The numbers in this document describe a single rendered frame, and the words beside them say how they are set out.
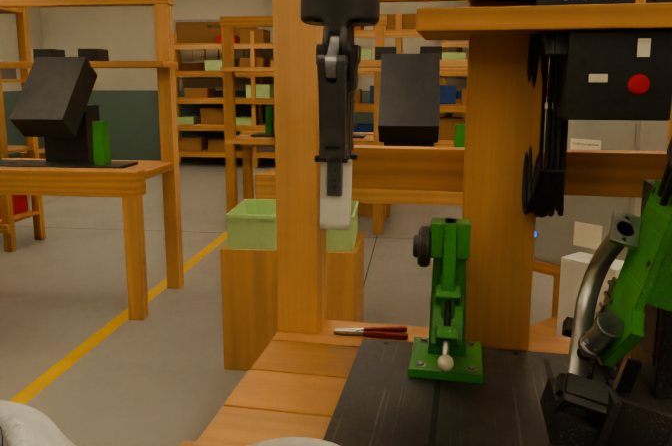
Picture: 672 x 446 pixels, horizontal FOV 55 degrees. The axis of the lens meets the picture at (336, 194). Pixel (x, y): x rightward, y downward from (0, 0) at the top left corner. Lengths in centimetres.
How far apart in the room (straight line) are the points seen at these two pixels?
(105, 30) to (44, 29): 114
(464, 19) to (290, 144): 43
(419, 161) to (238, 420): 64
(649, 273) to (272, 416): 61
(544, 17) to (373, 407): 70
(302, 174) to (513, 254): 45
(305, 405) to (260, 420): 8
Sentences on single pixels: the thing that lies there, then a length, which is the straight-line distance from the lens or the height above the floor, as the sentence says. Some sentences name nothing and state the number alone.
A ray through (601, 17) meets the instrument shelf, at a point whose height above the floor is 152.
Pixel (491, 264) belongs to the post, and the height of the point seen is 106.
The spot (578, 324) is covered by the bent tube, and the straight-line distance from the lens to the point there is 108.
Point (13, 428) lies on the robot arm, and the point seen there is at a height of 122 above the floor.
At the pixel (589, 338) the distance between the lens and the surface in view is 100.
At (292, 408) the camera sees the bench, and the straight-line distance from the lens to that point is 112.
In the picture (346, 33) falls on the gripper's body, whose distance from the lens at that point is 59.
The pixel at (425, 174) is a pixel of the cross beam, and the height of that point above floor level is 122.
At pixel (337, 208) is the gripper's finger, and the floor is 129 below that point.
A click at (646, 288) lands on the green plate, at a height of 114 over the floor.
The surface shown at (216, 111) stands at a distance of 1080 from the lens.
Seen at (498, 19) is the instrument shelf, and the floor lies 152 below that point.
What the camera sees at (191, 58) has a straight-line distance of 1157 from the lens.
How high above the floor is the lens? 142
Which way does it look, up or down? 10 degrees down
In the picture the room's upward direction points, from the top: straight up
